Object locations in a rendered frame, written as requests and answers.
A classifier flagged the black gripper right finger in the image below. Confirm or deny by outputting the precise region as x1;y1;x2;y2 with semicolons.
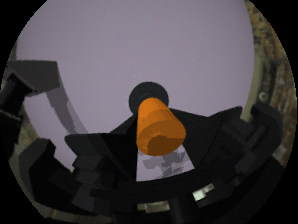
169;105;243;168

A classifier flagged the orange tapered knob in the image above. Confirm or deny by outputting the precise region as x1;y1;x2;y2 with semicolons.
137;97;186;156

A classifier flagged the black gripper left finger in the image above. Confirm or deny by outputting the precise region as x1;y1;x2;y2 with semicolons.
64;113;138;183

